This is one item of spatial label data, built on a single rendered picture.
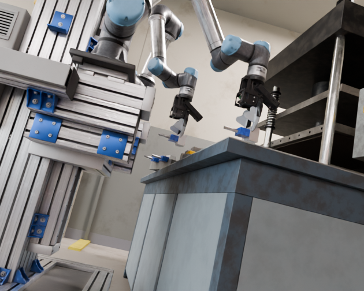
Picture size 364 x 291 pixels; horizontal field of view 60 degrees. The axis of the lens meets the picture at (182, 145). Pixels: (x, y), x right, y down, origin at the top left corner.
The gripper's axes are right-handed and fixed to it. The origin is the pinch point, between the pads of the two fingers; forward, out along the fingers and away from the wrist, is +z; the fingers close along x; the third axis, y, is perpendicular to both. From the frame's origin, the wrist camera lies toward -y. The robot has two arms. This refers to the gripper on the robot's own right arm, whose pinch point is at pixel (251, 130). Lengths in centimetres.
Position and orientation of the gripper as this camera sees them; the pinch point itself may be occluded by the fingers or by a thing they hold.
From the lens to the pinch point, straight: 120.5
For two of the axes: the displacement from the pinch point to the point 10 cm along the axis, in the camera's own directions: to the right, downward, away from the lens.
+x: 2.6, -1.4, -9.5
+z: -2.2, 9.5, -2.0
